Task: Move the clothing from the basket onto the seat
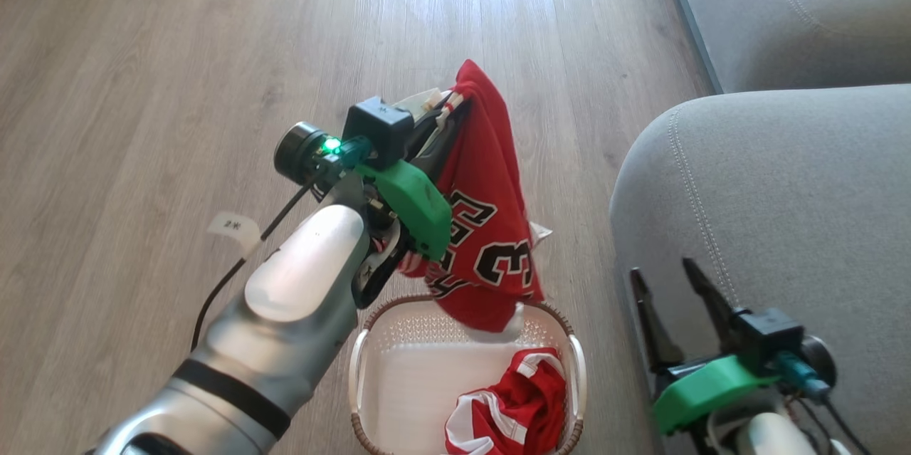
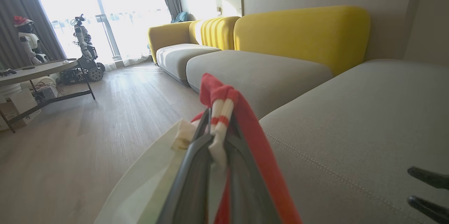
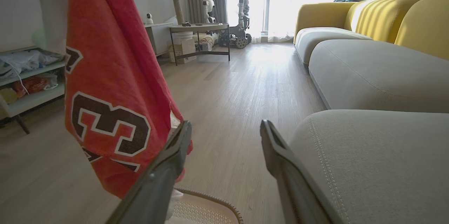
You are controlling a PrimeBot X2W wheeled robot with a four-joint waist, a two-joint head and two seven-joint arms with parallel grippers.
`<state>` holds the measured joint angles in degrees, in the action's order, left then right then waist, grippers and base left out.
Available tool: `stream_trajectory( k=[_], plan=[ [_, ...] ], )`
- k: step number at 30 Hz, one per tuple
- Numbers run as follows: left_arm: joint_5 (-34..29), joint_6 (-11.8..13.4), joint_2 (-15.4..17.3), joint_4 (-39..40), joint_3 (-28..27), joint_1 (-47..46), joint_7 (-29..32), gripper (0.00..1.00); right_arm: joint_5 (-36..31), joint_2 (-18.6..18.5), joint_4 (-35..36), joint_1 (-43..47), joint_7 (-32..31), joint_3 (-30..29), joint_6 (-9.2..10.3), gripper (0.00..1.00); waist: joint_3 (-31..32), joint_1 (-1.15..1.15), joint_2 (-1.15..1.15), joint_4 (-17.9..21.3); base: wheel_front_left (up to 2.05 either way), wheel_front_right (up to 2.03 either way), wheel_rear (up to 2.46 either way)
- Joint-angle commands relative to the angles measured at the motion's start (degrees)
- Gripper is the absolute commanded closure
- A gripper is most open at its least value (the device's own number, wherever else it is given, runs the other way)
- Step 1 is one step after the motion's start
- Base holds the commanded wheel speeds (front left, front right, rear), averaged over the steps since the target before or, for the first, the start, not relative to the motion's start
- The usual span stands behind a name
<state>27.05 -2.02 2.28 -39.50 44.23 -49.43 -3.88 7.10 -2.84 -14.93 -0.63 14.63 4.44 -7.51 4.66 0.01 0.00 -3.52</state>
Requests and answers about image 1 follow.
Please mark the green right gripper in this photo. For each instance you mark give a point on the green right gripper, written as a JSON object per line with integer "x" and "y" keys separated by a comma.
{"x": 712, "y": 387}

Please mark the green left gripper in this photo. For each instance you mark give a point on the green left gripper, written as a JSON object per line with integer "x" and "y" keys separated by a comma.
{"x": 416, "y": 209}

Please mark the red basketball jersey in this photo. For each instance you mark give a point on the red basketball jersey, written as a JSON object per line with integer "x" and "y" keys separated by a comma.
{"x": 491, "y": 156}

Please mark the red white striped shorts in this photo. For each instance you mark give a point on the red white striped shorts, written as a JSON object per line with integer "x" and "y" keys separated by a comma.
{"x": 509, "y": 405}

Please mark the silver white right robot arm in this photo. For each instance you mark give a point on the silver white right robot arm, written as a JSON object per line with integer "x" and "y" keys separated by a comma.
{"x": 769, "y": 439}

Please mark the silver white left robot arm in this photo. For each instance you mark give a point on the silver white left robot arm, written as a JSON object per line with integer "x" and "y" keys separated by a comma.
{"x": 285, "y": 327}

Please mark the white laundry basket brown rim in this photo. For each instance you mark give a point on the white laundry basket brown rim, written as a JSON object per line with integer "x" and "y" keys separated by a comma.
{"x": 406, "y": 398}

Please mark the grey sofa seat cushion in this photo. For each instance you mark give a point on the grey sofa seat cushion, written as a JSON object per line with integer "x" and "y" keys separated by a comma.
{"x": 818, "y": 6}

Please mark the grey fabric sofa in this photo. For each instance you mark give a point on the grey fabric sofa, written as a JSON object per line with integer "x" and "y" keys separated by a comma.
{"x": 783, "y": 191}

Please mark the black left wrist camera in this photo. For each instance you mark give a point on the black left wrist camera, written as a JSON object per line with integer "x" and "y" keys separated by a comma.
{"x": 381, "y": 129}

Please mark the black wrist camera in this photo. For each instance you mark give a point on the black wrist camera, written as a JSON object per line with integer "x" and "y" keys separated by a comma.
{"x": 772, "y": 337}
{"x": 381, "y": 129}

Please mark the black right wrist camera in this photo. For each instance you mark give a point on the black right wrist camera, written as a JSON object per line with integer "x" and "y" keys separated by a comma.
{"x": 772, "y": 337}

